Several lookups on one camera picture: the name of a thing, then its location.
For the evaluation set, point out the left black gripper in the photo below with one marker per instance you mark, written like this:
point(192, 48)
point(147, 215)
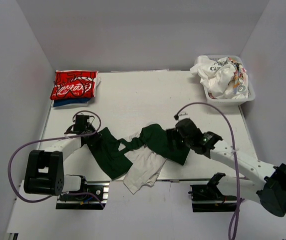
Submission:
point(91, 127)

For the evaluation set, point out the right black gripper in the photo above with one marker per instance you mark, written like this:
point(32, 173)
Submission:
point(173, 132)

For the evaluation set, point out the green and white t shirt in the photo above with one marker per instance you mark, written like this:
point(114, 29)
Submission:
point(137, 158)

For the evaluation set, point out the white colourful print t shirt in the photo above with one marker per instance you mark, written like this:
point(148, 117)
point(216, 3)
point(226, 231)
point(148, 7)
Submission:
point(225, 78)

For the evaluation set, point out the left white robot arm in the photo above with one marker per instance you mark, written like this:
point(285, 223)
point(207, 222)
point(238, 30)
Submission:
point(45, 169)

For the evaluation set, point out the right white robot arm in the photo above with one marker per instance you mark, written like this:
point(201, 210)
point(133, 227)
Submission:
point(263, 182)

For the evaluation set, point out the folded blue shirt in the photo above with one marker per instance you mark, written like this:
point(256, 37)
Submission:
point(70, 102)

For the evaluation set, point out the folded red coca-cola shirt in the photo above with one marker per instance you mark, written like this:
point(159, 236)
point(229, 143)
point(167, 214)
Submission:
point(74, 84)

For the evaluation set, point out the folded white shirt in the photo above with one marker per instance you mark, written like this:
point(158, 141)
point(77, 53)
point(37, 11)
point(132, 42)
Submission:
point(97, 83)

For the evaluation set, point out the white plastic basket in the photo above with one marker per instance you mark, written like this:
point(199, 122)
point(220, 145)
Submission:
point(228, 102)

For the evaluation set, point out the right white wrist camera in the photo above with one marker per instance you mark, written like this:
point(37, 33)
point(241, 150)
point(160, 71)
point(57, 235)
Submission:
point(176, 116)

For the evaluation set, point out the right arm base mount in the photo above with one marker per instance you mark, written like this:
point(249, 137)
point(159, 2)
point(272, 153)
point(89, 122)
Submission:
point(206, 198)

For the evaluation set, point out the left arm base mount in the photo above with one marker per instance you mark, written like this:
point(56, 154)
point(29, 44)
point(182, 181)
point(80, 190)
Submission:
point(95, 197)

